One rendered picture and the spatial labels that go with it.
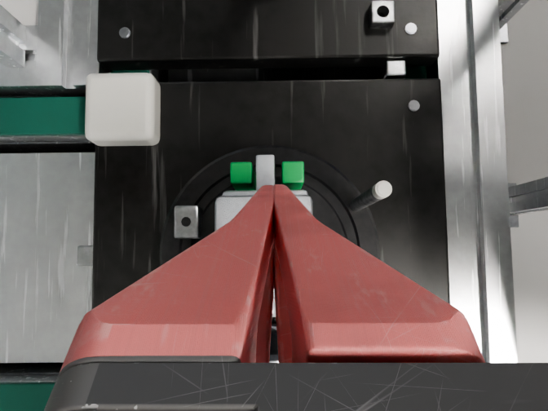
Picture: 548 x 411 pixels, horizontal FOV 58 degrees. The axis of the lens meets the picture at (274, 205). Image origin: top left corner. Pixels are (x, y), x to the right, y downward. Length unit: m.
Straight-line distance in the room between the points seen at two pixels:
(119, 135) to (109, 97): 0.03
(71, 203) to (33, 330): 0.10
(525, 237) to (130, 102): 0.35
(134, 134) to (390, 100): 0.17
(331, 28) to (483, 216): 0.17
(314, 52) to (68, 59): 0.18
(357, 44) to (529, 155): 0.21
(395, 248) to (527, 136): 0.21
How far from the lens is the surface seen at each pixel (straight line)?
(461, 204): 0.37
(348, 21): 0.37
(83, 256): 0.36
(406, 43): 0.37
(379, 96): 0.36
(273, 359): 0.24
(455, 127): 0.38
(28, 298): 0.43
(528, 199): 0.41
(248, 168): 0.27
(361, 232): 0.32
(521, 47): 0.53
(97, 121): 0.34
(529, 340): 0.50
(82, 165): 0.42
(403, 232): 0.34
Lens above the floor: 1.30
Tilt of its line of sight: 85 degrees down
